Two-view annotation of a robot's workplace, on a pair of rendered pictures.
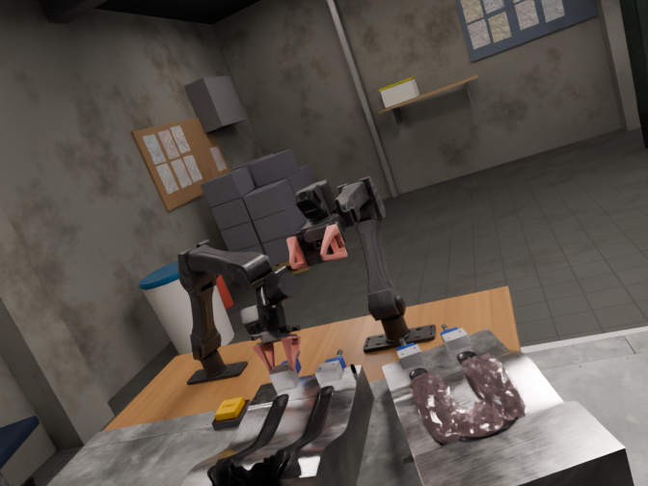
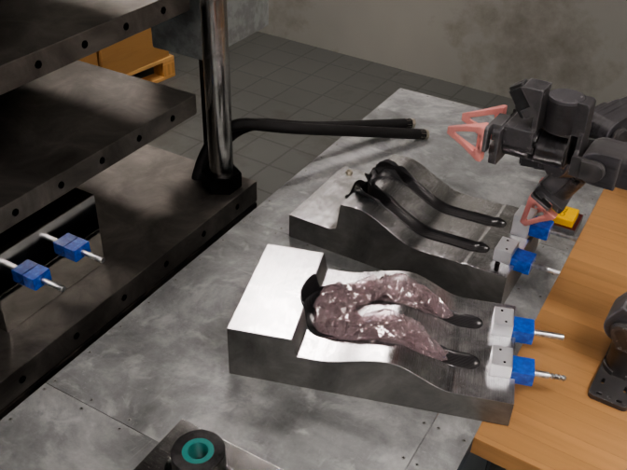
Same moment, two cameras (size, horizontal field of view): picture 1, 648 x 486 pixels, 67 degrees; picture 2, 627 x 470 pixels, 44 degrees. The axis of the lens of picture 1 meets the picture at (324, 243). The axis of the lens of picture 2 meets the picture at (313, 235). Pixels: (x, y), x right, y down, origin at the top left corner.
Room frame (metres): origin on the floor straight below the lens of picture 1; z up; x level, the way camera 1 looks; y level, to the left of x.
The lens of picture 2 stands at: (0.84, -1.22, 1.81)
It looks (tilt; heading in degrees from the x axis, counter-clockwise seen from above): 35 degrees down; 100
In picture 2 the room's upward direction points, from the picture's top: 2 degrees clockwise
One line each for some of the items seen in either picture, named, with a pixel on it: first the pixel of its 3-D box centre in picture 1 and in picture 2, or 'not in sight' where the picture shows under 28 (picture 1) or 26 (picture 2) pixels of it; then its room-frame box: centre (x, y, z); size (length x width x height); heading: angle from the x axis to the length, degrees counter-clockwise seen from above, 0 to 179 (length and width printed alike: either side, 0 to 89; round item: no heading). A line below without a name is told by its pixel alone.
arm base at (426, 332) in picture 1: (394, 327); (626, 355); (1.23, -0.10, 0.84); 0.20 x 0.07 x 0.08; 69
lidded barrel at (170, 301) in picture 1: (190, 308); not in sight; (3.90, 1.21, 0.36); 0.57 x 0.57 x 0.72
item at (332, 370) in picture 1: (335, 364); (527, 262); (1.05, 0.08, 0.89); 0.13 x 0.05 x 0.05; 161
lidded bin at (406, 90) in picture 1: (399, 92); not in sight; (6.32, -1.55, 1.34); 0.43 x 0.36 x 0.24; 69
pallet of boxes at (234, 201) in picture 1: (274, 211); not in sight; (5.66, 0.40, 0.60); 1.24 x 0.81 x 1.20; 159
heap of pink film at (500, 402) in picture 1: (461, 388); (383, 308); (0.78, -0.14, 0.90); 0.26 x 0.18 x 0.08; 178
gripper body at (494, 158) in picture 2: (323, 238); (518, 140); (0.97, 0.00, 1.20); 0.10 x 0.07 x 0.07; 69
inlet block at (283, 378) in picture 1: (290, 366); (545, 229); (1.08, 0.18, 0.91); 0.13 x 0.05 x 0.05; 161
